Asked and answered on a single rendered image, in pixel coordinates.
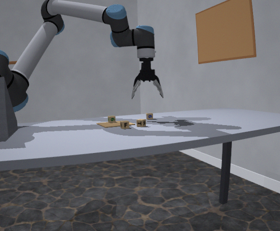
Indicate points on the tan flat mat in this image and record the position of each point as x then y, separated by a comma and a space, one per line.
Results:
109, 125

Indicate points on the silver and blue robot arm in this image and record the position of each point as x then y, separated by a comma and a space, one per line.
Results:
114, 15

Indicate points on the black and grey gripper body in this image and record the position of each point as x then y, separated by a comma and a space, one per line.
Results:
147, 74

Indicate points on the tan letter block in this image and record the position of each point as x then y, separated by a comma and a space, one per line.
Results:
149, 115
124, 124
111, 119
141, 122

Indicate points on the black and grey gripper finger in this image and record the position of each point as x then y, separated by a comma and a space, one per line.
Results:
156, 82
136, 82

